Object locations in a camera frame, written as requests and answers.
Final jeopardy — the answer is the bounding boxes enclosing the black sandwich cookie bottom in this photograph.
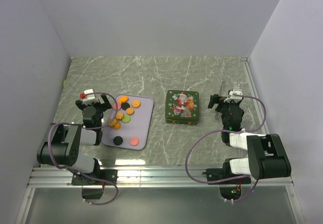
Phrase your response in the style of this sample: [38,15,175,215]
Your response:
[113,136,123,146]

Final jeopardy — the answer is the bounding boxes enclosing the black sandwich cookie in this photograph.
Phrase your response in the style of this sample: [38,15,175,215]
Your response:
[121,102,130,110]
[113,136,123,146]

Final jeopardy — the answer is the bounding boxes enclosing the gold tin lid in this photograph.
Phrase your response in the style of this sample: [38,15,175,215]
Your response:
[165,89,200,118]

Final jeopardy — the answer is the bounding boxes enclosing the green cookie tin box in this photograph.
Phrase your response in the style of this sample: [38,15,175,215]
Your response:
[165,115,199,125]

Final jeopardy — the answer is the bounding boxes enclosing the round tan biscuit top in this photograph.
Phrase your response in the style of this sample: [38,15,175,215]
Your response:
[132,100,141,108]

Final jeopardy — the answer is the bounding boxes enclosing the round tan biscuit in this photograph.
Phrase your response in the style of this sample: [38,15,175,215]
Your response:
[132,100,141,108]
[108,119,118,127]

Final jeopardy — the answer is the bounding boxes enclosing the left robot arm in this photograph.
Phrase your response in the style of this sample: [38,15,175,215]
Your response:
[37,91,117,185]

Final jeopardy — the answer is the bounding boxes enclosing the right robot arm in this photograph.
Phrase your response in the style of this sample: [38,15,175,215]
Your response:
[208,92,292,183]

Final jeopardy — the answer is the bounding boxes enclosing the round tan biscuit left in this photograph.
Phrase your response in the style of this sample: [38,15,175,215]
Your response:
[108,119,118,127]

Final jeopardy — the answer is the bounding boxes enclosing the orange swirl cookie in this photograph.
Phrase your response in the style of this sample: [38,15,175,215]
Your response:
[113,122,121,130]

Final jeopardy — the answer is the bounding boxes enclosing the orange flower cookie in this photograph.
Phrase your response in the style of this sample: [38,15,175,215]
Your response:
[116,112,124,121]

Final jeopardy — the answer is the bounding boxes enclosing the pink sandwich cookie top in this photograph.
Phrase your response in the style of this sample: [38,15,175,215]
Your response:
[113,102,121,110]

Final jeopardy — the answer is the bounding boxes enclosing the pink sandwich cookie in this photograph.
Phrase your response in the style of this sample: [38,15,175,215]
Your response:
[113,102,121,110]
[130,137,139,146]

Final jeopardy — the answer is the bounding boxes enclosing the green macaron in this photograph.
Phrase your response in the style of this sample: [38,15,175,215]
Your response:
[122,115,131,123]

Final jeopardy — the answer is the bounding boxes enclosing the black sandwich cookie top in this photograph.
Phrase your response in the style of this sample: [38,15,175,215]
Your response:
[121,102,130,110]

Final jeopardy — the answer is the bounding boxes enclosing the orange round cookie middle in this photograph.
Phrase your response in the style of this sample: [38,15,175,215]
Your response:
[126,108,134,115]

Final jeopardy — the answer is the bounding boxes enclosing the orange fish cookie top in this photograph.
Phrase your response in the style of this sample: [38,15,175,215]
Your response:
[118,95,128,103]

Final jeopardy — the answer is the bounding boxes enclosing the purple plastic tray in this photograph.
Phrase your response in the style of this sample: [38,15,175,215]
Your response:
[102,94,154,150]

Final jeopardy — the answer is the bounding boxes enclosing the pink sandwich cookie bottom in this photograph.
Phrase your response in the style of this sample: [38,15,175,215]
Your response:
[130,137,139,146]

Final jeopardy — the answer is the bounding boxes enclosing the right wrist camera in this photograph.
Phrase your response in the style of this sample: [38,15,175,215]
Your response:
[224,89,243,103]

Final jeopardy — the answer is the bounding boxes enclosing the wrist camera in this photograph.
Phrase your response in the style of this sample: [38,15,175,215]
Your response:
[80,89,99,105]
[224,89,243,103]

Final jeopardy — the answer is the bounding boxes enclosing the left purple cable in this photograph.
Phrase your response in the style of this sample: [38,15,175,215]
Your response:
[49,92,119,206]

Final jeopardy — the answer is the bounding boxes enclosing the purple cable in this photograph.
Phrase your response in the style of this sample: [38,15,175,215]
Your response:
[49,92,119,206]
[185,94,267,202]

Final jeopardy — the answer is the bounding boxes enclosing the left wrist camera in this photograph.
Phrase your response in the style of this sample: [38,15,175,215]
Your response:
[80,89,99,105]

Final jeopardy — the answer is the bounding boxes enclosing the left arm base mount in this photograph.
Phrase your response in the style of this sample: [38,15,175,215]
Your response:
[71,170,119,203]

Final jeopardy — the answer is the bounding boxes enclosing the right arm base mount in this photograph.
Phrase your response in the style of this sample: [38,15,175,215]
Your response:
[205,169,251,200]

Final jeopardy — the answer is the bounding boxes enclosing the aluminium rail frame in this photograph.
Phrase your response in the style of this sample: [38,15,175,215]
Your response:
[17,56,305,223]

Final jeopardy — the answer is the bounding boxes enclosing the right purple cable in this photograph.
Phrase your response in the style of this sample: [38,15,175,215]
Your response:
[185,94,267,202]

